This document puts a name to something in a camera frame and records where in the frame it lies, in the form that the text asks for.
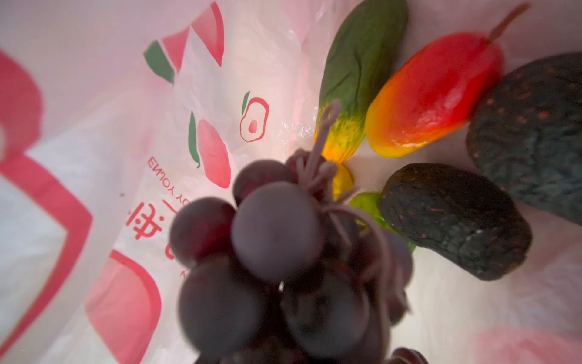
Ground green yellow mango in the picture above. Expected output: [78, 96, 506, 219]
[315, 0, 409, 164]

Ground green lime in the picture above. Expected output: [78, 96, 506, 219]
[349, 192, 416, 254]

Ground dark brown fruit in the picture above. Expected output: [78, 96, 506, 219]
[378, 163, 533, 281]

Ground dark avocado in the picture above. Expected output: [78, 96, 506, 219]
[465, 52, 581, 224]

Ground dark purple grapes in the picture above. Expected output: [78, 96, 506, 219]
[169, 101, 425, 363]

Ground yellow bell pepper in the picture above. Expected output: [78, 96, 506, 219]
[332, 164, 354, 200]

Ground red orange peach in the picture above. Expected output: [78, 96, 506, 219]
[365, 2, 530, 159]

